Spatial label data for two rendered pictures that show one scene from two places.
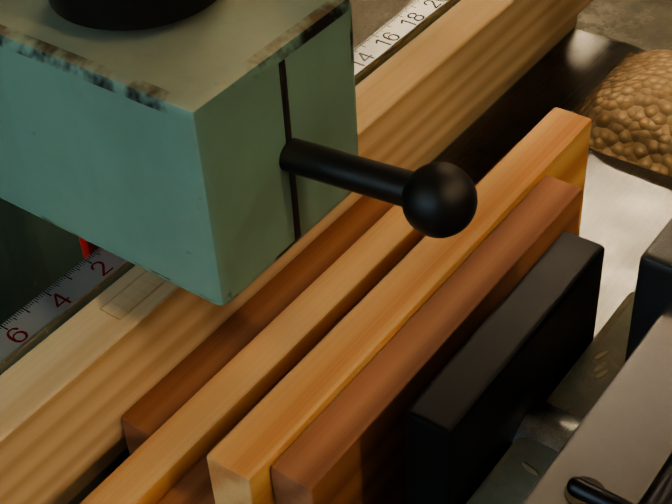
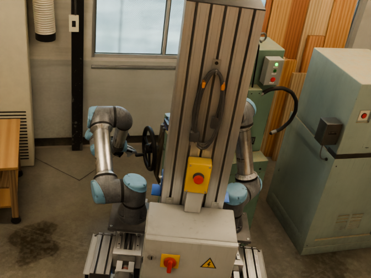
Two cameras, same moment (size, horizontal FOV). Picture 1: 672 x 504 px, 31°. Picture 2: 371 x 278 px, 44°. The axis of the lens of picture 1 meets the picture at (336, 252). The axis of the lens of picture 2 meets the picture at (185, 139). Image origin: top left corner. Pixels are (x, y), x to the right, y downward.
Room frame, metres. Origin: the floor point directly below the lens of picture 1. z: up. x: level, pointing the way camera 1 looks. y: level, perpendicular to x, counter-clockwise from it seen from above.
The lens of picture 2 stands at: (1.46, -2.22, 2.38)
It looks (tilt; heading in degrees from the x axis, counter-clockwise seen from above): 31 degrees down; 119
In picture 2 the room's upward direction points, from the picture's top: 8 degrees clockwise
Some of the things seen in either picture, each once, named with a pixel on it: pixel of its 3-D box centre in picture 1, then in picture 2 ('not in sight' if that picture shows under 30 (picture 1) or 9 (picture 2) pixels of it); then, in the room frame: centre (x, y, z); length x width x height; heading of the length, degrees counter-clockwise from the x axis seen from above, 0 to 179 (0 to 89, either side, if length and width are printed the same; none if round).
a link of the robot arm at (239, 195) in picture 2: not in sight; (234, 198); (0.83, -0.50, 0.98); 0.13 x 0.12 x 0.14; 86
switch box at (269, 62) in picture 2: not in sight; (271, 70); (0.62, 0.21, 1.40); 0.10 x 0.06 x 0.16; 51
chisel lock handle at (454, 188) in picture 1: (368, 172); not in sight; (0.26, -0.01, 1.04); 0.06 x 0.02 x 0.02; 51
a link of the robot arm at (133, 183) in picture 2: not in sight; (133, 189); (0.41, -0.78, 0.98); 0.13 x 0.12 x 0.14; 48
